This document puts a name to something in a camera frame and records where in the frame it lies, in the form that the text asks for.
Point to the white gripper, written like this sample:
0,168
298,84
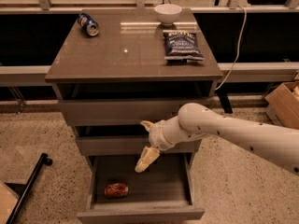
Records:
156,136

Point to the red coke can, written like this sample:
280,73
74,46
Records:
116,190

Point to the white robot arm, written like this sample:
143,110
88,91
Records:
279,145

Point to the grey middle drawer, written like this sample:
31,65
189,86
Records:
111,140

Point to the grey drawer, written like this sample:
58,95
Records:
111,140
96,104
161,193

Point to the grey bottom drawer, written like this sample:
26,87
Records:
161,193

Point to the grey three-drawer cabinet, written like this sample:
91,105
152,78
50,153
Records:
130,48

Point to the grey top drawer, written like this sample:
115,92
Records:
96,104

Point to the blue pepsi can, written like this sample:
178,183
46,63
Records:
88,24

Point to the blue chip bag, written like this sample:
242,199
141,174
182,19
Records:
181,45

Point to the black metal leg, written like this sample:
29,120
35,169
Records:
44,159

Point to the white bowl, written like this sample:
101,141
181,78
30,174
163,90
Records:
167,14

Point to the cardboard box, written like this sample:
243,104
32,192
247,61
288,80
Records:
285,103

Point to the wooden board corner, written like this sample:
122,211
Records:
8,199

